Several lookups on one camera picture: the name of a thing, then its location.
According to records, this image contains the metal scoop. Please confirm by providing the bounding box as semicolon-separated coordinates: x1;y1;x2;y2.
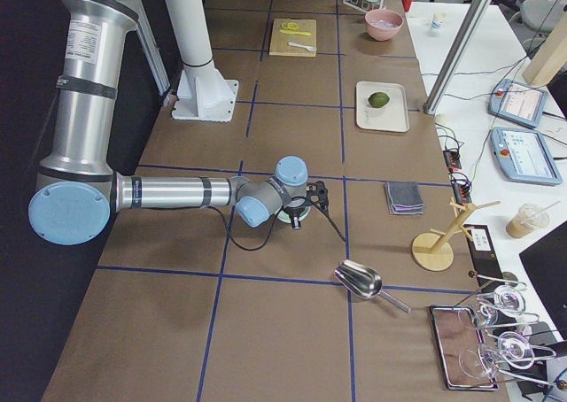
334;259;411;313

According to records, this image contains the white plastic spoon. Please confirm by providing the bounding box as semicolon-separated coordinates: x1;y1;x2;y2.
287;41;317;52

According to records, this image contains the paper cup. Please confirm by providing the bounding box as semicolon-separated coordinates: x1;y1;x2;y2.
430;12;447;37

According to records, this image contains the pink bowl with ice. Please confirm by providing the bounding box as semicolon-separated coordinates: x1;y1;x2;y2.
364;9;404;42

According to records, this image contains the white pedestal column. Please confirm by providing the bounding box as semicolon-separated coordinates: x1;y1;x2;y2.
165;0;239;122

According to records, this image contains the cream rabbit tray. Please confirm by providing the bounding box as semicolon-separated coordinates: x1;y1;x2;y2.
355;81;409;133

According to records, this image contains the iced coffee cup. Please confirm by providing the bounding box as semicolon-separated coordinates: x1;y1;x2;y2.
506;200;561;238

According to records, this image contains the near teach pendant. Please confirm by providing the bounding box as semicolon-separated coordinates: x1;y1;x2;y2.
489;128;563;186

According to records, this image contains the mirror tray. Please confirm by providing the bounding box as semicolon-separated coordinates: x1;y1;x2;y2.
429;305;499;392

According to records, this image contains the mint green bowl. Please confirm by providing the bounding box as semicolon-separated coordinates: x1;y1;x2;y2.
277;202;311;224

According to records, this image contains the wooden mug tree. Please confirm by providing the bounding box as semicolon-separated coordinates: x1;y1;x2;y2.
411;197;501;272

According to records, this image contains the green avocado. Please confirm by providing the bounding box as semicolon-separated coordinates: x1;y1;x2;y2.
368;92;390;109

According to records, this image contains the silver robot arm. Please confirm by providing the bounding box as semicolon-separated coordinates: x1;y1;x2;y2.
28;0;309;245

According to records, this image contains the black label box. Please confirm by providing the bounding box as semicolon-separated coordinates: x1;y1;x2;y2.
466;224;502;278

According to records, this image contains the folded grey cloth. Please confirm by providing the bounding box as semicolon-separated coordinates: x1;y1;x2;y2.
384;181;424;215

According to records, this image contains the wire glass rack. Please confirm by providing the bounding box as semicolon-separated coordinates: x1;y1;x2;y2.
451;271;566;392

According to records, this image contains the yellow plastic knife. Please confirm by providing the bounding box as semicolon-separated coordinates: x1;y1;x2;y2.
279;28;312;36

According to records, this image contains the aluminium frame post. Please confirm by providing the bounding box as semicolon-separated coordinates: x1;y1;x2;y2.
423;0;492;115

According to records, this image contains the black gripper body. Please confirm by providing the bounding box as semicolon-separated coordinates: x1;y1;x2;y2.
284;198;309;223

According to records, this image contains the far teach pendant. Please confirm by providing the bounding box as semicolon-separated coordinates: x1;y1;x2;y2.
488;79;548;129

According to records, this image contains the wooden cutting board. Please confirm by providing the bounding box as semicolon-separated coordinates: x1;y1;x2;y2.
268;18;317;58

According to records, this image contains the teach pendant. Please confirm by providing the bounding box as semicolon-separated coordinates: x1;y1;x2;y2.
489;128;563;186
488;79;548;129

